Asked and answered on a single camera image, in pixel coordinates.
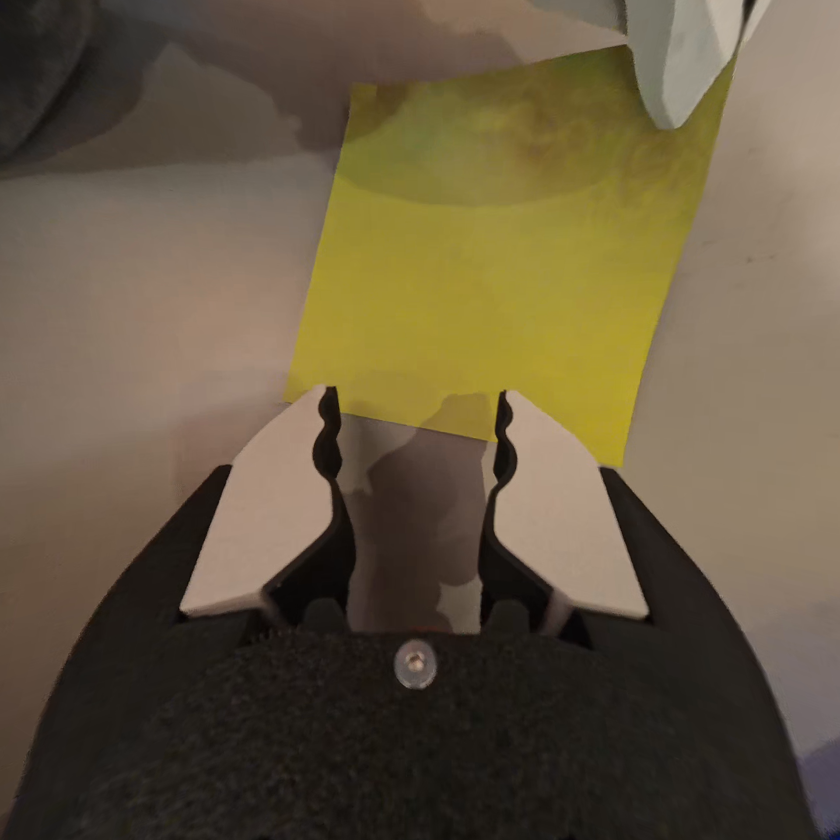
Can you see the floral origami paper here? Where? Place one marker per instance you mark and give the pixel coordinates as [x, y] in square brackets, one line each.
[492, 275]

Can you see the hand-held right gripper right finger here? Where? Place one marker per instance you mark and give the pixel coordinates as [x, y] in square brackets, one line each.
[564, 518]

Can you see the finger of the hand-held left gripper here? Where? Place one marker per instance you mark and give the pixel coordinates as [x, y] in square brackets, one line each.
[682, 52]
[758, 10]

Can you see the person's left forearm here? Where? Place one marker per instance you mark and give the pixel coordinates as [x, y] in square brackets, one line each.
[33, 65]

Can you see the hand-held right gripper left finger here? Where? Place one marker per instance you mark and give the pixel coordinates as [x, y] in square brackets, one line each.
[269, 512]

